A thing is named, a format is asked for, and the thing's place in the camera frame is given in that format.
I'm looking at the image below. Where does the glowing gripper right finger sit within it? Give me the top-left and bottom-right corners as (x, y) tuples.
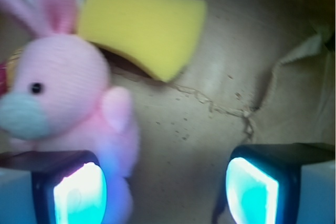
(225, 143), (335, 223)

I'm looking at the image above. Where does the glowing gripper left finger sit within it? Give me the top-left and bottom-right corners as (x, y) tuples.
(1, 151), (107, 223)

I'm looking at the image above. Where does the pink plush bunny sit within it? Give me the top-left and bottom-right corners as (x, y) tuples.
(1, 0), (140, 223)

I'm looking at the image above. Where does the brown paper bag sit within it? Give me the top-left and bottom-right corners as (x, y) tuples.
(107, 0), (335, 223)

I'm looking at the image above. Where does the yellow sponge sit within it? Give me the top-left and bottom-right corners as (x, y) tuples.
(77, 0), (207, 82)

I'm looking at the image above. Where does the multicolour rope toy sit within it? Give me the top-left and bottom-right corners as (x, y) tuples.
(1, 48), (23, 96)

